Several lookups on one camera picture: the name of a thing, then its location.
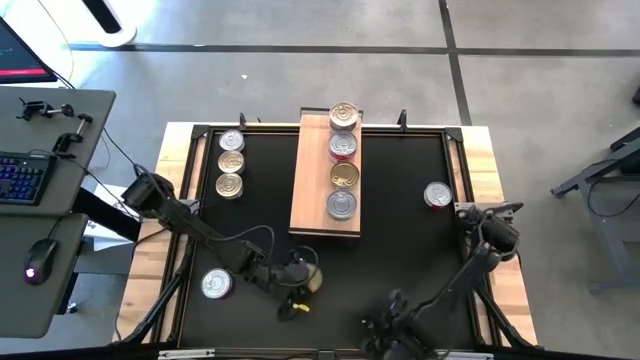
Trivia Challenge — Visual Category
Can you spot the black desk clamp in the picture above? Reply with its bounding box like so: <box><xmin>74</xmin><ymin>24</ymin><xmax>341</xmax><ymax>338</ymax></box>
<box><xmin>16</xmin><ymin>97</ymin><xmax>76</xmax><ymax>122</ymax></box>
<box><xmin>51</xmin><ymin>113</ymin><xmax>95</xmax><ymax>154</ymax></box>

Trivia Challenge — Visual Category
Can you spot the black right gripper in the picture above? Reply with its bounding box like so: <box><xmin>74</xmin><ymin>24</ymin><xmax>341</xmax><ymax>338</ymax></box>
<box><xmin>364</xmin><ymin>289</ymin><xmax>427</xmax><ymax>360</ymax></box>

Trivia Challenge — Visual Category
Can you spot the wooden board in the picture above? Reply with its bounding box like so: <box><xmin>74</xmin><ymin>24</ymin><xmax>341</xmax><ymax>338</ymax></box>
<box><xmin>288</xmin><ymin>106</ymin><xmax>364</xmax><ymax>238</ymax></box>

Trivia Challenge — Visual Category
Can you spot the silver metal bracket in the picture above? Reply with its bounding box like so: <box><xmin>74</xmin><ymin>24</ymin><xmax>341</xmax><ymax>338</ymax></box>
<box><xmin>157</xmin><ymin>349</ymin><xmax>216</xmax><ymax>360</ymax></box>
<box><xmin>437</xmin><ymin>351</ymin><xmax>495</xmax><ymax>360</ymax></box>

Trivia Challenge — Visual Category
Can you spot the black table mat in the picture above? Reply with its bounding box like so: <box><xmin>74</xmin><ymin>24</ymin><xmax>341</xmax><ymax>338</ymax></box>
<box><xmin>178</xmin><ymin>130</ymin><xmax>476</xmax><ymax>350</ymax></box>

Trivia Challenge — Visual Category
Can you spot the white rounded device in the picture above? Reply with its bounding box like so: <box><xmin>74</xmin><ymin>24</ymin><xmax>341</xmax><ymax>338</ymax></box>
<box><xmin>0</xmin><ymin>0</ymin><xmax>139</xmax><ymax>50</ymax></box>

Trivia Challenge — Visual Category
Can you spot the grey desk panel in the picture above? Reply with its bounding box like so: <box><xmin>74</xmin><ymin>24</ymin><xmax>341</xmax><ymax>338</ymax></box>
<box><xmin>0</xmin><ymin>85</ymin><xmax>118</xmax><ymax>217</ymax></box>
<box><xmin>0</xmin><ymin>212</ymin><xmax>90</xmax><ymax>340</ymax></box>

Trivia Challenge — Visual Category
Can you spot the black monitor red stripe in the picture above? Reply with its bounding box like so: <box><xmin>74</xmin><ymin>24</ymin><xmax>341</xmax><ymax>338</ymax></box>
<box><xmin>0</xmin><ymin>17</ymin><xmax>59</xmax><ymax>85</ymax></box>

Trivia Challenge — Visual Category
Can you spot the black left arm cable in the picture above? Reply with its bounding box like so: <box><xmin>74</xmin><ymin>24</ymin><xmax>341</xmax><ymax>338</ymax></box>
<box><xmin>207</xmin><ymin>223</ymin><xmax>321</xmax><ymax>290</ymax></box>

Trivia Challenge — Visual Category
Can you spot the white box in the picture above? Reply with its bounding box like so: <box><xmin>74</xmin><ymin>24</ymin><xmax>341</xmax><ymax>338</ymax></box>
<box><xmin>82</xmin><ymin>184</ymin><xmax>151</xmax><ymax>253</ymax></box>

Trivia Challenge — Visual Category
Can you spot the black desk leg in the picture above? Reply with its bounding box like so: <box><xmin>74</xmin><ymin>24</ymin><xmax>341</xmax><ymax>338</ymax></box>
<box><xmin>72</xmin><ymin>189</ymin><xmax>143</xmax><ymax>243</ymax></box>

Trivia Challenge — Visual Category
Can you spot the black metal table frame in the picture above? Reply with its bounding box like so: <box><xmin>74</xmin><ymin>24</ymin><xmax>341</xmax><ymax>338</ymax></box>
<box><xmin>112</xmin><ymin>110</ymin><xmax>540</xmax><ymax>351</ymax></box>

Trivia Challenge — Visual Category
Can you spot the black computer mouse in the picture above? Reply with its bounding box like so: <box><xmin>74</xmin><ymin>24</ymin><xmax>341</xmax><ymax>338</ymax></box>
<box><xmin>23</xmin><ymin>238</ymin><xmax>59</xmax><ymax>287</ymax></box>

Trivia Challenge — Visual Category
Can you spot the grey metal stand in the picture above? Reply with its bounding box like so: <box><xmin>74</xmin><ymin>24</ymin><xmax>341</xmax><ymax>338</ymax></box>
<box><xmin>549</xmin><ymin>127</ymin><xmax>640</xmax><ymax>296</ymax></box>

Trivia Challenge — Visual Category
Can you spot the backlit black keyboard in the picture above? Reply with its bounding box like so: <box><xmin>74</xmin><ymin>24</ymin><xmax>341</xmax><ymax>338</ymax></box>
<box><xmin>0</xmin><ymin>152</ymin><xmax>58</xmax><ymax>207</ymax></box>

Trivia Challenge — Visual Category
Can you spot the red can silver lid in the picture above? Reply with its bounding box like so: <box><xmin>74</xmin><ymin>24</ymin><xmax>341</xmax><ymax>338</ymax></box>
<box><xmin>200</xmin><ymin>267</ymin><xmax>234</xmax><ymax>301</ymax></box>
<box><xmin>423</xmin><ymin>180</ymin><xmax>454</xmax><ymax>210</ymax></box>
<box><xmin>327</xmin><ymin>130</ymin><xmax>360</xmax><ymax>162</ymax></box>

